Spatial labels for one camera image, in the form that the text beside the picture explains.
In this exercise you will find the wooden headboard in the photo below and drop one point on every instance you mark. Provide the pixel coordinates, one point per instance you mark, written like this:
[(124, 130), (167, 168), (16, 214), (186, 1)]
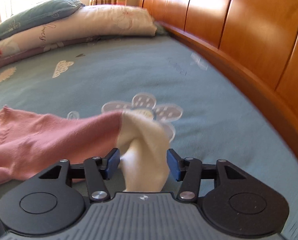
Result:
[(239, 30)]

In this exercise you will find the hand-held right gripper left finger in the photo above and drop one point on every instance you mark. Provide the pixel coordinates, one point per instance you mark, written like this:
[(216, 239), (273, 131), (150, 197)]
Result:
[(113, 162)]

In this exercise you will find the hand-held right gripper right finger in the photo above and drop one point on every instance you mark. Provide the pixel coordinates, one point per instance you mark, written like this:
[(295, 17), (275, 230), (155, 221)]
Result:
[(172, 166)]

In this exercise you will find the pink and cream knit sweater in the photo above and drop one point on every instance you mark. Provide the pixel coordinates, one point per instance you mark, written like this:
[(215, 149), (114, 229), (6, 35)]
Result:
[(39, 140)]

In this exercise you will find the teal floral pillow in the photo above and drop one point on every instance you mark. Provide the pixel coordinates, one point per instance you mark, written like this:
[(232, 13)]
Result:
[(34, 17)]

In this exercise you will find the blue floral bed sheet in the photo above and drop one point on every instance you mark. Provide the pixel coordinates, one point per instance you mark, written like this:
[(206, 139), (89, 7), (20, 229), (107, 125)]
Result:
[(139, 75)]

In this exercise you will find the folded pink floral quilt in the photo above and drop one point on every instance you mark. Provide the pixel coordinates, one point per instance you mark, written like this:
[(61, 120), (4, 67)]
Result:
[(101, 22)]

